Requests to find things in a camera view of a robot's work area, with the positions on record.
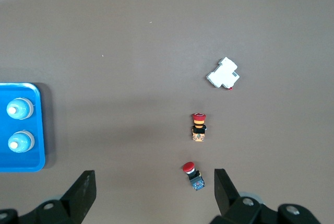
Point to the red yellow emergency stop button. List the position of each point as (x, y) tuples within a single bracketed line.
[(198, 127)]

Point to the red push button black body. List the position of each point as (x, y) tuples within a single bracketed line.
[(188, 167)]

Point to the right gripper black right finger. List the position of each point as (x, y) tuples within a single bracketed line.
[(227, 195)]

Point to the white circuit breaker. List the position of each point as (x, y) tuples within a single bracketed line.
[(223, 73)]

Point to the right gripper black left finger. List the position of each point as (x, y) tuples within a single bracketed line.
[(78, 195)]

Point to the blue dome bell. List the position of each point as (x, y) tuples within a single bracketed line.
[(22, 109), (23, 140)]

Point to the blue plastic tray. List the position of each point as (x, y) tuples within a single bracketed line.
[(37, 156)]

